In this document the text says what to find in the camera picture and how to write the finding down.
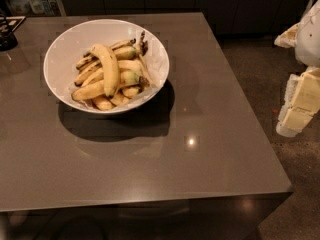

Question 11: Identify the large top yellow banana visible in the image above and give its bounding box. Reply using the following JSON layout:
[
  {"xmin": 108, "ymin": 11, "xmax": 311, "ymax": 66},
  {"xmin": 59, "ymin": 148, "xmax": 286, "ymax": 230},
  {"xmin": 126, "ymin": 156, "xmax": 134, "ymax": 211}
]
[{"xmin": 90, "ymin": 43, "xmax": 120, "ymax": 98}]

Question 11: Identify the white ceramic bowl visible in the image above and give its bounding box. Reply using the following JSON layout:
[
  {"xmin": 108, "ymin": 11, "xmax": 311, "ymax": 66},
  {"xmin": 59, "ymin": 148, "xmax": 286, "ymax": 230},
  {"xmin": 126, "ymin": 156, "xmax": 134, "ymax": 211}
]
[{"xmin": 43, "ymin": 19, "xmax": 170, "ymax": 115}]

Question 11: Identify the bunch of yellow bananas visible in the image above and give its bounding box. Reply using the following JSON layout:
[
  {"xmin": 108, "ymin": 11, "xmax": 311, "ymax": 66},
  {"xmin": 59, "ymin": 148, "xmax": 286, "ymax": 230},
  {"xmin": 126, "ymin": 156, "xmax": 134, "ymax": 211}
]
[{"xmin": 74, "ymin": 32, "xmax": 152, "ymax": 111}]

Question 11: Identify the black object at left edge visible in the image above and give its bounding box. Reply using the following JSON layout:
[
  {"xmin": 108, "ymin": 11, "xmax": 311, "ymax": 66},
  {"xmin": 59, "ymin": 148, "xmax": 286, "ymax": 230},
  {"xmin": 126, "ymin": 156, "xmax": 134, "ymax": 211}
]
[{"xmin": 0, "ymin": 13, "xmax": 18, "ymax": 51}]

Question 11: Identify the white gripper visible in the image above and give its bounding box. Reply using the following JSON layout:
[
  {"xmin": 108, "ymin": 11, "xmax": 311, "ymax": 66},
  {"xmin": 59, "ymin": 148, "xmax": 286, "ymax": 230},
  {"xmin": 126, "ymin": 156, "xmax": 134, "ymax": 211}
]
[{"xmin": 274, "ymin": 0, "xmax": 320, "ymax": 137}]

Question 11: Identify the front left yellow banana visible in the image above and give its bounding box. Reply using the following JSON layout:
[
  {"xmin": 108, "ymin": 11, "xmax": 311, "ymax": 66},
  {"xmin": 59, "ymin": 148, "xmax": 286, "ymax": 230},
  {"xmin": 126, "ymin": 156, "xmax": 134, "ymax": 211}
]
[{"xmin": 71, "ymin": 80, "xmax": 104, "ymax": 101}]

